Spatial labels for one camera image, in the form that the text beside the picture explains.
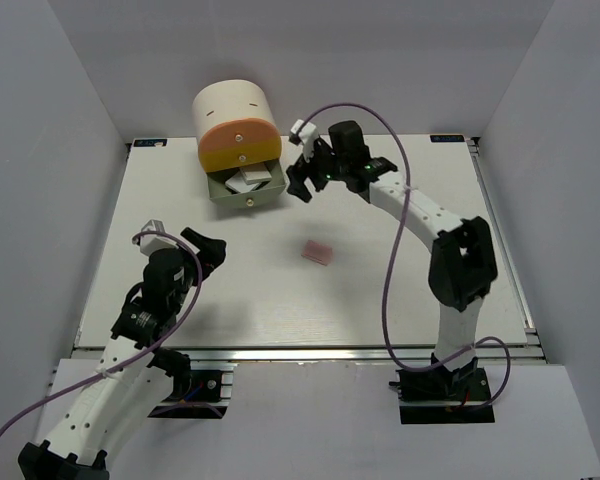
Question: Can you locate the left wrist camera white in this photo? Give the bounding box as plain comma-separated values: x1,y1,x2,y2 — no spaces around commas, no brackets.
132,219,177,257

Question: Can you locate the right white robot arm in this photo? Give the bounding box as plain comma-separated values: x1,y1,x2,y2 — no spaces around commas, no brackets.
286,120,498,399

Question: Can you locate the peach top drawer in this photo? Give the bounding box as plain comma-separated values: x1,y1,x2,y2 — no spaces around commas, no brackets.
198,117,281,153

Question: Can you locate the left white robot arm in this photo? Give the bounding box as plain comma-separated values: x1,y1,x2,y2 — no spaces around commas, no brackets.
18,223,227,479

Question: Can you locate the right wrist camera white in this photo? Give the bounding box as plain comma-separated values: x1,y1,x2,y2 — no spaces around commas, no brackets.
289,119,320,163

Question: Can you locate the grey bottom drawer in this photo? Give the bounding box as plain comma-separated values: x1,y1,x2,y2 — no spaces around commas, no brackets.
207,160,286,209

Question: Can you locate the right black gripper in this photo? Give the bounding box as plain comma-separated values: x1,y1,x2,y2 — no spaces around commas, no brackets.
285,138,347,205

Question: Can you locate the blue table sticker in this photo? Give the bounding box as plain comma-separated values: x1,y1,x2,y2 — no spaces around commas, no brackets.
429,134,465,143
132,138,167,148

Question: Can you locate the right blue table sticker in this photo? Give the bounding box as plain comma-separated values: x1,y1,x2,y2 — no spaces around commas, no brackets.
429,134,465,143

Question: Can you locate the light blue square palette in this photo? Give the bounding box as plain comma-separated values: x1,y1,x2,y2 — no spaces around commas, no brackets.
224,172,265,194

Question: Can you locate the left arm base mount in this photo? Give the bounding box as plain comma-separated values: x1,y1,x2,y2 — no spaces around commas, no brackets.
149,359,235,420

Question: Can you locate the left blue table sticker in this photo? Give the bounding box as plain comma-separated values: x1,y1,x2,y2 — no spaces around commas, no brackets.
132,138,167,148

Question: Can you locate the yellow drawer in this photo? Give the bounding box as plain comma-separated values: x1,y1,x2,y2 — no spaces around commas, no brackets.
197,136,282,173

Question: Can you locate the white round drawer cabinet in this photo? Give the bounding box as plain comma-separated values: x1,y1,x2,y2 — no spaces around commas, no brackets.
191,79,277,139

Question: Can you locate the pink square palette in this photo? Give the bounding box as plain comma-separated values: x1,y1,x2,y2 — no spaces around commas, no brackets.
301,240,333,266

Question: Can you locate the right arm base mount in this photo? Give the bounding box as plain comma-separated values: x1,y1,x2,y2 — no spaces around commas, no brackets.
389,357,495,425

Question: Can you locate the white square palette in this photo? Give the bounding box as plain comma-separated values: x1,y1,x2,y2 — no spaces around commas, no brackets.
240,162,272,185

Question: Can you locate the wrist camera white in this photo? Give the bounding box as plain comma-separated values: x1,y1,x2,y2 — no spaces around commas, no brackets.
132,219,177,257
289,119,320,163

